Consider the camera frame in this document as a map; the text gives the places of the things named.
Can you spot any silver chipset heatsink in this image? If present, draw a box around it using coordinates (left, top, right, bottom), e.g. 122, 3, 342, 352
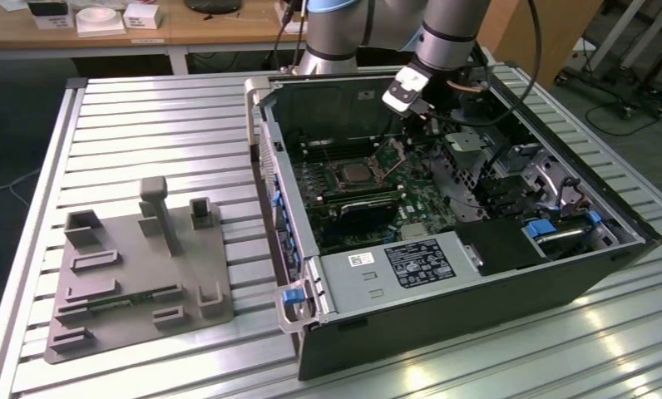
401, 223, 430, 241

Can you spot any white round holder box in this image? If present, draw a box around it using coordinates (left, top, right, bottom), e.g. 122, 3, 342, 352
74, 7, 128, 39

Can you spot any blue drive carrier latch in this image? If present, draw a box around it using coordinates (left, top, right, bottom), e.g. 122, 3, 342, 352
521, 219, 555, 249

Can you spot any black hanging cable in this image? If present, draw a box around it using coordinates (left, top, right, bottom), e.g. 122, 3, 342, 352
271, 0, 305, 75

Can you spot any silver metal drive cage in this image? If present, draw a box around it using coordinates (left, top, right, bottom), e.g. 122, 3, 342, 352
433, 85, 540, 217

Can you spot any black round base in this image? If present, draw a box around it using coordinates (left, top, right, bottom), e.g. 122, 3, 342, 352
183, 0, 243, 12

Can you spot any bundle of coloured wires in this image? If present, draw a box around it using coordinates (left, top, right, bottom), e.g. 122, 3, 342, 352
552, 176, 587, 217

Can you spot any silver CPU with green edge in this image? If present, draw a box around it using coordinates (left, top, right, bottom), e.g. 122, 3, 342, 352
338, 163, 374, 184

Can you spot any green motherboard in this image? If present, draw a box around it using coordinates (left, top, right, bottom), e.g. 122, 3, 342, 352
294, 124, 462, 255

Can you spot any grey parts rack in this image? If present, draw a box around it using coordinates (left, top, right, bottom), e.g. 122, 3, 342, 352
41, 175, 237, 365

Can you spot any white box with black top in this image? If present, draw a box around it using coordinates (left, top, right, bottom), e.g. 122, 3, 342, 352
27, 0, 71, 31

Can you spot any black camera cable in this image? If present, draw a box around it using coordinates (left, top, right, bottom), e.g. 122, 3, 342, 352
433, 0, 543, 126

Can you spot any white wheeled cart frame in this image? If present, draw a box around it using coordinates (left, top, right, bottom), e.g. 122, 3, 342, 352
552, 0, 662, 121

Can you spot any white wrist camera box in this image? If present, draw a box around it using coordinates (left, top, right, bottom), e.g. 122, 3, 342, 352
380, 67, 437, 114

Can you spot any black open PC case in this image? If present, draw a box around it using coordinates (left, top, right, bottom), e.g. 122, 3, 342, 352
243, 62, 662, 382

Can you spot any black plastic shroud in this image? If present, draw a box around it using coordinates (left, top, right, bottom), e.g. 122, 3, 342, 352
456, 218, 549, 278

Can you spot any wooden desk white frame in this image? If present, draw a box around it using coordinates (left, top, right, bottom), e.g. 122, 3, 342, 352
0, 0, 476, 76

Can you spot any green RAM stick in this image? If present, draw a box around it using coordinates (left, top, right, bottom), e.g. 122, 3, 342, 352
86, 290, 158, 313

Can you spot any grey power supply unit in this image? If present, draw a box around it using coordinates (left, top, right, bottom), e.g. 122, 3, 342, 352
306, 230, 486, 315

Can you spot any black graphics card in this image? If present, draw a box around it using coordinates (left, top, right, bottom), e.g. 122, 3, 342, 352
307, 189, 400, 234

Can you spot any white cardboard box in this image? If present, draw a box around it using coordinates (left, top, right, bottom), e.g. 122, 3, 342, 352
122, 2, 163, 31

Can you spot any CPU socket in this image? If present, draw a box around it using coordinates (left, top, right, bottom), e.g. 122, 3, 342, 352
330, 159, 388, 189

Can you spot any wooden cabinet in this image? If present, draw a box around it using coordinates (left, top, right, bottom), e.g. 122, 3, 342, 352
474, 0, 607, 91

